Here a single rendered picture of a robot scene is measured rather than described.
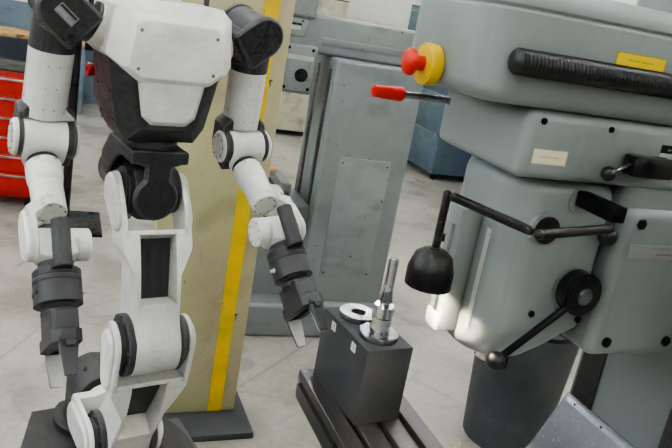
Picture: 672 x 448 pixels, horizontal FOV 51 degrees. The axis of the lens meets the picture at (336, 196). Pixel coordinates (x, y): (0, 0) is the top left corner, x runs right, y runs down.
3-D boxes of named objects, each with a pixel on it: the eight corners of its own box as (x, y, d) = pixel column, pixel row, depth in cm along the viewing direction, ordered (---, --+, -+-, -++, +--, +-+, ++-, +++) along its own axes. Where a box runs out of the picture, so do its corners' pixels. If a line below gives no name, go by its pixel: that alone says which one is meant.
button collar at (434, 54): (427, 87, 99) (436, 44, 98) (409, 80, 104) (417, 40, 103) (440, 89, 100) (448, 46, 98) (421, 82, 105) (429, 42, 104)
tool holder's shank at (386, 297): (375, 301, 158) (384, 255, 155) (387, 301, 159) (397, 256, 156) (381, 307, 155) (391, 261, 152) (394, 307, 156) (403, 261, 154)
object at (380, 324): (365, 326, 160) (370, 304, 159) (383, 325, 162) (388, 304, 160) (374, 336, 156) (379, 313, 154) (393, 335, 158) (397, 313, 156)
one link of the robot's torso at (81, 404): (64, 430, 187) (68, 386, 184) (138, 416, 198) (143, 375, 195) (84, 478, 171) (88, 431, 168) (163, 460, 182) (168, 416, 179)
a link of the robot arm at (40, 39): (23, 36, 146) (31, -31, 141) (68, 43, 151) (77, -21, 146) (31, 50, 137) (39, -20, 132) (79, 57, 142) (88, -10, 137)
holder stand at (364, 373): (352, 426, 156) (369, 346, 151) (312, 374, 175) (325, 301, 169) (398, 419, 162) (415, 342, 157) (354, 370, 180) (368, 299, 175)
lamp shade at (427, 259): (394, 277, 108) (402, 240, 106) (428, 273, 112) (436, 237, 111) (426, 297, 103) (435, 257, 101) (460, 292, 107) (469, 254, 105)
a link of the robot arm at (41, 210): (21, 269, 131) (15, 213, 139) (71, 268, 136) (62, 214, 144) (27, 248, 127) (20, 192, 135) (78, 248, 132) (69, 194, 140)
